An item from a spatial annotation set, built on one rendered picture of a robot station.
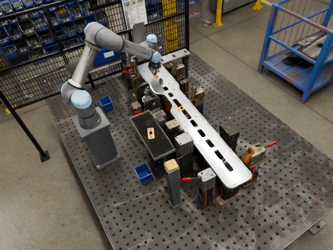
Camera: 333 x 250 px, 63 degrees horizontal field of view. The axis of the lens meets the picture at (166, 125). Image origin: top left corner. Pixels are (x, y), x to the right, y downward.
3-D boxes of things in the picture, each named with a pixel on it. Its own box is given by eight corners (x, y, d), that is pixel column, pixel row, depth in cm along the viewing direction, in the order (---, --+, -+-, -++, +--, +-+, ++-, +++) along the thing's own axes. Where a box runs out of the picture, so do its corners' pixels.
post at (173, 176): (183, 204, 182) (180, 168, 149) (173, 209, 180) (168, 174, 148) (177, 195, 187) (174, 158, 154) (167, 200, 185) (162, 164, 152)
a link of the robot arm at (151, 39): (143, 36, 198) (152, 31, 202) (144, 49, 207) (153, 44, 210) (149, 40, 194) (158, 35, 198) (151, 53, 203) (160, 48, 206)
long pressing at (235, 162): (258, 175, 160) (258, 173, 159) (226, 192, 154) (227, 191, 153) (157, 59, 245) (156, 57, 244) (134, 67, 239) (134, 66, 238)
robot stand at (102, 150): (97, 170, 205) (81, 137, 175) (87, 152, 217) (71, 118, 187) (122, 157, 211) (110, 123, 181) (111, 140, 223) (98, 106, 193)
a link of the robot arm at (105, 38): (110, 32, 152) (164, 52, 190) (99, 25, 157) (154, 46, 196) (103, 51, 155) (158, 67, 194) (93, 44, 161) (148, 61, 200)
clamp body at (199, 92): (206, 122, 229) (208, 91, 203) (194, 127, 226) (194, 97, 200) (200, 115, 235) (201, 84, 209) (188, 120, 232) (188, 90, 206)
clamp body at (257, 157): (260, 180, 190) (271, 150, 163) (243, 190, 186) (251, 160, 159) (250, 169, 196) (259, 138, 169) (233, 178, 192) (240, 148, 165)
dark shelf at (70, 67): (163, 47, 255) (163, 44, 252) (70, 80, 232) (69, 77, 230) (153, 36, 268) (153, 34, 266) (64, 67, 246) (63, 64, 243)
